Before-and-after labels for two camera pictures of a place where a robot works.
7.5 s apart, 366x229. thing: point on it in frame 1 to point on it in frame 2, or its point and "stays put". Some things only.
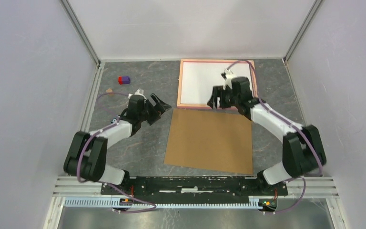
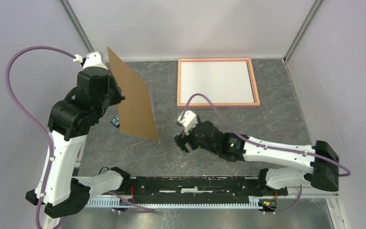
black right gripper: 218,92 to 181,140
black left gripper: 161,107 to 119,98
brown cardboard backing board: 216,140 to 135,113
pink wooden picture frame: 205,105 stays put
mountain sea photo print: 198,78 stays put
